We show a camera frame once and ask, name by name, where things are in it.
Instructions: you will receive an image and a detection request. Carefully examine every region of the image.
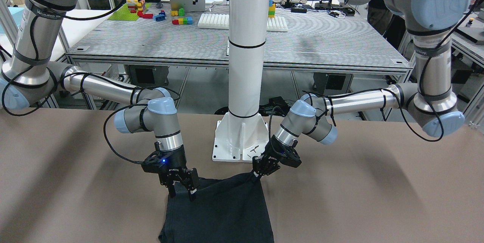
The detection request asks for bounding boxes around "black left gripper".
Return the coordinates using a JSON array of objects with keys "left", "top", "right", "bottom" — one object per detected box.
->
[{"left": 252, "top": 137, "right": 301, "bottom": 182}]

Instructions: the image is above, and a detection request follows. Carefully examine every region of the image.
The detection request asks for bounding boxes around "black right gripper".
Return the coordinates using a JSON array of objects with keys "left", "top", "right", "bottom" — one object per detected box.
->
[{"left": 141, "top": 145, "right": 200, "bottom": 201}]

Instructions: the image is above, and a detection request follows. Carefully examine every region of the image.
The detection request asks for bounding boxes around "black graphic t-shirt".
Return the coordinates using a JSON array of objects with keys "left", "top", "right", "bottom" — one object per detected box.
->
[{"left": 158, "top": 172, "right": 274, "bottom": 243}]

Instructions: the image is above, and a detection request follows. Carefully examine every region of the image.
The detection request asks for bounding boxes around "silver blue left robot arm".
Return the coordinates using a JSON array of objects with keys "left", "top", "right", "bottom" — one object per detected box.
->
[{"left": 251, "top": 0, "right": 471, "bottom": 180}]

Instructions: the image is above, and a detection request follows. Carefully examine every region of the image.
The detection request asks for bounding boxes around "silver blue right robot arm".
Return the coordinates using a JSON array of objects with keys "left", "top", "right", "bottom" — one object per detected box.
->
[{"left": 1, "top": 0, "right": 200, "bottom": 200}]

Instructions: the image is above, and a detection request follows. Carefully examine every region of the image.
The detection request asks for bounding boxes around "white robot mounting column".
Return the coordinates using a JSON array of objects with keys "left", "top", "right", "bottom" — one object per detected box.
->
[{"left": 212, "top": 0, "right": 268, "bottom": 162}]

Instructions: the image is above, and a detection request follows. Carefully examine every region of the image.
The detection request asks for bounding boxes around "striped grey work table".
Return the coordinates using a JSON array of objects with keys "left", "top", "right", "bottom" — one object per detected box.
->
[{"left": 70, "top": 8, "right": 413, "bottom": 75}]

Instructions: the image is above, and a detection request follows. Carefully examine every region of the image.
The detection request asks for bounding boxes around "colourful toy block stack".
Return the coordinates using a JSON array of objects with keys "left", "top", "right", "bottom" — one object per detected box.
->
[{"left": 268, "top": 0, "right": 276, "bottom": 19}]

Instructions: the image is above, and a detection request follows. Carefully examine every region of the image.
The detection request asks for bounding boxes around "green lego baseplate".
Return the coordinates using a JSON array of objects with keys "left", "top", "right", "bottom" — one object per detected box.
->
[{"left": 107, "top": 1, "right": 154, "bottom": 21}]

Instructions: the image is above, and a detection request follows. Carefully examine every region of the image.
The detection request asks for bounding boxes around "silver laptop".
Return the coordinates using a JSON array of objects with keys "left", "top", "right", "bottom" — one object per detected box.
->
[{"left": 170, "top": 0, "right": 206, "bottom": 12}]

